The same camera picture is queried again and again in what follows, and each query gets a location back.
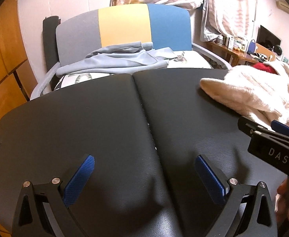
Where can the black rolled mat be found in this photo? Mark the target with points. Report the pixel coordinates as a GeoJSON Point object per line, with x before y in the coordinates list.
{"type": "Point", "coordinates": [49, 42]}

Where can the grey-blue garment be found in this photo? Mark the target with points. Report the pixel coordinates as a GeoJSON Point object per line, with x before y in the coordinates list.
{"type": "Point", "coordinates": [124, 59]}

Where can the row of small desk items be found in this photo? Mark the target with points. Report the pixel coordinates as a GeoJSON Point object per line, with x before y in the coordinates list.
{"type": "Point", "coordinates": [233, 43]}

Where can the air conditioner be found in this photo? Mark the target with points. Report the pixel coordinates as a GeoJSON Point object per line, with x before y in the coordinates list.
{"type": "Point", "coordinates": [284, 5]}

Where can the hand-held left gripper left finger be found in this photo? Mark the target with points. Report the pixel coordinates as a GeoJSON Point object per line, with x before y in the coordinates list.
{"type": "Point", "coordinates": [80, 180]}

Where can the pink striped hanging cloth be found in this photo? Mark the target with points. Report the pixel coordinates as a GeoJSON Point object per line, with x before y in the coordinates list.
{"type": "Point", "coordinates": [228, 9]}

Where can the grey yellow blue chair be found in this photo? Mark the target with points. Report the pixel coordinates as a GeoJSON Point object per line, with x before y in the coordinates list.
{"type": "Point", "coordinates": [77, 37]}

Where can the red fuzzy garment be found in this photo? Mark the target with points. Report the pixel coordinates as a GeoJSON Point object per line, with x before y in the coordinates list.
{"type": "Point", "coordinates": [263, 66]}

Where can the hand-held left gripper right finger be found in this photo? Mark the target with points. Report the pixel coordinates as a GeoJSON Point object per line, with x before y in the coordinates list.
{"type": "Point", "coordinates": [210, 180]}

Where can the white printed seat cushion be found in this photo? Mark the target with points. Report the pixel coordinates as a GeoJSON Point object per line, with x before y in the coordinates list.
{"type": "Point", "coordinates": [193, 61]}

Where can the white knitted sweater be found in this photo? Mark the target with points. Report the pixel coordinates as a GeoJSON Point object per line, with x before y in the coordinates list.
{"type": "Point", "coordinates": [245, 91]}

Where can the cardboard box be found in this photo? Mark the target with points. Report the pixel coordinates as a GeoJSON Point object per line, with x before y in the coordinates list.
{"type": "Point", "coordinates": [264, 51]}

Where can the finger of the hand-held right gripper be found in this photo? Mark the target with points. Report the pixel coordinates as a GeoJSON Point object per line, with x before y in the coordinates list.
{"type": "Point", "coordinates": [281, 127]}
{"type": "Point", "coordinates": [248, 124]}

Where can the wooden desk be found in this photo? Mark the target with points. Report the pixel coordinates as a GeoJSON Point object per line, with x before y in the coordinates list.
{"type": "Point", "coordinates": [233, 55]}

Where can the wooden wardrobe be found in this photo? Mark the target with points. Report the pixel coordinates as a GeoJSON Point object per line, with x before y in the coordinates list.
{"type": "Point", "coordinates": [3, 54]}

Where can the black monitor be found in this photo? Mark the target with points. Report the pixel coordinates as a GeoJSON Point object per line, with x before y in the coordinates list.
{"type": "Point", "coordinates": [267, 37]}

